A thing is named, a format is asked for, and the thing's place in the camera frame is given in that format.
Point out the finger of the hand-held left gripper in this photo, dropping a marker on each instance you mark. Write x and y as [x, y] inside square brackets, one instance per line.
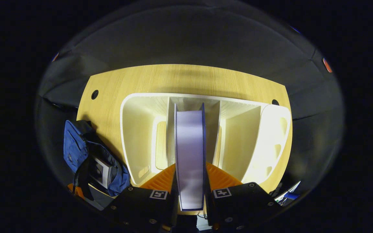
[75, 191]

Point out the blue book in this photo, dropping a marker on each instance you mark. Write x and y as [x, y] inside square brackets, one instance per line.
[189, 155]

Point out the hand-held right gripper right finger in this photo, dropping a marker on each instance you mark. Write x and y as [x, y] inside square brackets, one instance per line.
[244, 204]

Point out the blue schoolbag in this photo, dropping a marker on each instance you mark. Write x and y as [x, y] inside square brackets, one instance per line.
[76, 145]

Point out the white bookshelf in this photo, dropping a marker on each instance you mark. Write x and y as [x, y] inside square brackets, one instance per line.
[138, 136]

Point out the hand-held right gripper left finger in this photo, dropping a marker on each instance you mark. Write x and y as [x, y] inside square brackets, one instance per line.
[134, 207]

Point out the black and white book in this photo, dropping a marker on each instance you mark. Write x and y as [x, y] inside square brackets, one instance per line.
[101, 171]

